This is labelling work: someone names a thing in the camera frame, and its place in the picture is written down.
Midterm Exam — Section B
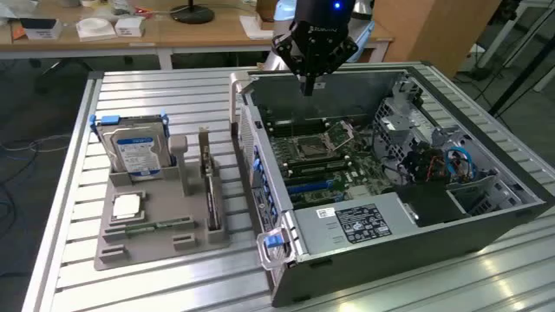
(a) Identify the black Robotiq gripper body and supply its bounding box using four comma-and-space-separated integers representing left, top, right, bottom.
290, 0, 353, 77

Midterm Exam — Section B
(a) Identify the graphics card with fan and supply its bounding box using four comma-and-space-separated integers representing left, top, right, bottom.
197, 125, 222, 234

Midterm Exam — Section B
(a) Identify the white paper booklet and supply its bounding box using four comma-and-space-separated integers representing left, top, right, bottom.
238, 14, 276, 41

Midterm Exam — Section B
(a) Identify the brown cardboard box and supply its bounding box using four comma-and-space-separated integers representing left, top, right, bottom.
253, 0, 300, 23

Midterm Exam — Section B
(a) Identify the wooden desk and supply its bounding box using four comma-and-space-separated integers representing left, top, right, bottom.
0, 0, 396, 70

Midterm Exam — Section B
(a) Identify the black round lamp base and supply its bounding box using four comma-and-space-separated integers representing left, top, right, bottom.
169, 0, 216, 25

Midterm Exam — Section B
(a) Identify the perforated metal disk bay cage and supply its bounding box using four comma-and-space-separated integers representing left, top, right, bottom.
372, 79, 438, 160

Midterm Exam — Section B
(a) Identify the wooden cabinet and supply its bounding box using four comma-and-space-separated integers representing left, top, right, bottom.
372, 0, 514, 79

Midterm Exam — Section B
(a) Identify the metal socket cover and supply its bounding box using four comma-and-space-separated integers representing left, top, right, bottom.
322, 120, 356, 151

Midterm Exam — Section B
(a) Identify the CPU socket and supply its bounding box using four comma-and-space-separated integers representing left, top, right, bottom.
293, 135, 333, 161

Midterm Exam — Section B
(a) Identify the white box with label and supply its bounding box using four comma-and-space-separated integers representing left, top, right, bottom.
113, 16, 146, 38

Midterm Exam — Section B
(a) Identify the black installed RAM stick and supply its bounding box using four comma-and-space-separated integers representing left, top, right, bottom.
292, 161, 346, 177

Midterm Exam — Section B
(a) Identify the green motherboard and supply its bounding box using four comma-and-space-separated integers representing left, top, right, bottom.
262, 110, 393, 211

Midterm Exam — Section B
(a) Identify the clear plastic bag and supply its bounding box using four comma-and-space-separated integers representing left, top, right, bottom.
110, 0, 146, 16

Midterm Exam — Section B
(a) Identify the white box with round recess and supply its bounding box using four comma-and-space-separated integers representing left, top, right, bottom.
76, 18, 118, 42

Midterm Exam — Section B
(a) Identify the hard disk with blue carrier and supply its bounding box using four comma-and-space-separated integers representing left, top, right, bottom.
88, 109, 170, 183

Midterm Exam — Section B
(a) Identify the black plastic shroud box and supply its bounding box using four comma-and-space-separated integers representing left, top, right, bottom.
396, 183, 472, 227

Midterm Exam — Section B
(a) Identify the black office chair base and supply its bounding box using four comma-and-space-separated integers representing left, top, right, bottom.
25, 58, 94, 95

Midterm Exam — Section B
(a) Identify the grey open disk bay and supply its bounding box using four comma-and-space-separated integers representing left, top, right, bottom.
445, 170, 524, 217

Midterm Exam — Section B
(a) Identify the white box with black top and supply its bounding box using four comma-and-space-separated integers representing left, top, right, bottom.
18, 18, 64, 40

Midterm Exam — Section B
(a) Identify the grey parts rack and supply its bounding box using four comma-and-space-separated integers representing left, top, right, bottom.
93, 135, 230, 272

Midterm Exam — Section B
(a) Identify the silver power supply with label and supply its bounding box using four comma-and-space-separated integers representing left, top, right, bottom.
284, 192, 420, 257

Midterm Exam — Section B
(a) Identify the silver CPU chip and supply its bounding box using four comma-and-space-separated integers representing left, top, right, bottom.
110, 194, 145, 220

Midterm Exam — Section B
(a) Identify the green RAM stick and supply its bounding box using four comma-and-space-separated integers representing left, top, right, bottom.
122, 219, 194, 232

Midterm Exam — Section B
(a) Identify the open black PC case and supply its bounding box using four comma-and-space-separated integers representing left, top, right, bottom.
228, 63, 548, 308

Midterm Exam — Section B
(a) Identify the black and red wire bundle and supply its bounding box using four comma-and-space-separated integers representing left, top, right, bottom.
396, 148, 449, 186

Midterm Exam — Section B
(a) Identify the blue data wire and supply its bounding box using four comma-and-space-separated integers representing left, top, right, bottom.
445, 146, 478, 183

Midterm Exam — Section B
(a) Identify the white floor cable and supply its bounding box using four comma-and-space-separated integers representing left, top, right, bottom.
0, 133, 70, 153

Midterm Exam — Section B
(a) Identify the clear plastic case handle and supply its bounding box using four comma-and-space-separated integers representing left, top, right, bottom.
256, 227, 293, 270

